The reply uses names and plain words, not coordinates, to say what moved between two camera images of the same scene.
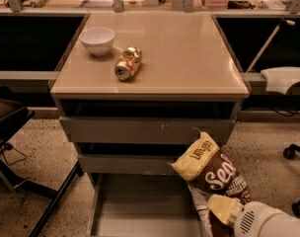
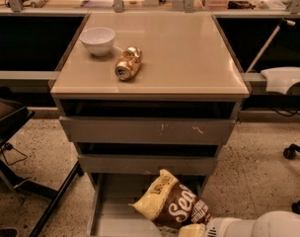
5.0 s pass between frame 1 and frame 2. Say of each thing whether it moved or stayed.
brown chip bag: moved
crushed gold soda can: stayed
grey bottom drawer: stayed
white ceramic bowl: stayed
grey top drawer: stayed
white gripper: moved
